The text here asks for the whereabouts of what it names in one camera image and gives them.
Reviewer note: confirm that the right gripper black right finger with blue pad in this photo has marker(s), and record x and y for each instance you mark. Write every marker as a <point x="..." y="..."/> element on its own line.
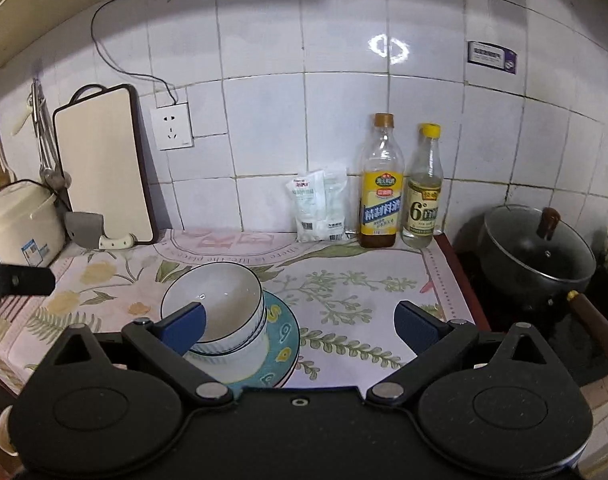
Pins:
<point x="439" y="348"/>

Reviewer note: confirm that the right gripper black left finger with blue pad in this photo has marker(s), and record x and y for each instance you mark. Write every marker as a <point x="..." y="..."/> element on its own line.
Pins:
<point x="159" y="349"/>

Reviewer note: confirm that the blue fried egg plate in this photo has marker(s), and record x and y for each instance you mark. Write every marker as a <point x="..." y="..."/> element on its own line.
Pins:
<point x="279" y="344"/>

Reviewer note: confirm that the white bowl black rim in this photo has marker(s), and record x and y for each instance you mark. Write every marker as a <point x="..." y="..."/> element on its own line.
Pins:
<point x="238" y="364"/>

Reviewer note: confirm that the white rice cooker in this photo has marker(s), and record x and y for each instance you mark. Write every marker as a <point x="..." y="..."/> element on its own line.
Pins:
<point x="31" y="233"/>

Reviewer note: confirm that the floral table cloth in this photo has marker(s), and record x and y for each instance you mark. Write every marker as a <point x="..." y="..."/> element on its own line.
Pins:
<point x="342" y="296"/>

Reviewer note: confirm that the hanging metal ladles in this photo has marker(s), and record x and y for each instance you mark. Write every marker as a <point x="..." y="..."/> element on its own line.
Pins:
<point x="36" y="110"/>

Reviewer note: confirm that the black pot with glass lid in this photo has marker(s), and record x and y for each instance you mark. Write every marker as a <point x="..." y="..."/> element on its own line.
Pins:
<point x="536" y="258"/>

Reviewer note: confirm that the clear vinegar bottle yellow cap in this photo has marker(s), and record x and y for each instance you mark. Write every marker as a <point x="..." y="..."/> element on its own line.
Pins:
<point x="423" y="189"/>

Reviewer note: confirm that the yellow label oil bottle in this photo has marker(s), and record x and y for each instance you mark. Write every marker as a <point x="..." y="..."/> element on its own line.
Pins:
<point x="382" y="186"/>

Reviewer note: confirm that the white cutting board dark rim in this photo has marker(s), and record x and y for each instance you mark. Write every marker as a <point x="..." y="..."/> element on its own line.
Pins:
<point x="100" y="151"/>

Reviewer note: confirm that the white salt bag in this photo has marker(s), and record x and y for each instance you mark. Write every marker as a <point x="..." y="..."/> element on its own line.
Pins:
<point x="319" y="205"/>

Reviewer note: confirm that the grey cleaver white handle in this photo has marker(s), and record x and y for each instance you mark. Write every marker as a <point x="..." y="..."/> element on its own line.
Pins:
<point x="86" y="230"/>

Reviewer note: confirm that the white wall power socket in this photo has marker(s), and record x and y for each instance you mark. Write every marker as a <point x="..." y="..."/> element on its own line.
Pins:
<point x="171" y="127"/>

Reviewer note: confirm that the blue wall sticker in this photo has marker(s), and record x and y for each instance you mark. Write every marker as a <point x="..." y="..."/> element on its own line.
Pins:
<point x="492" y="56"/>

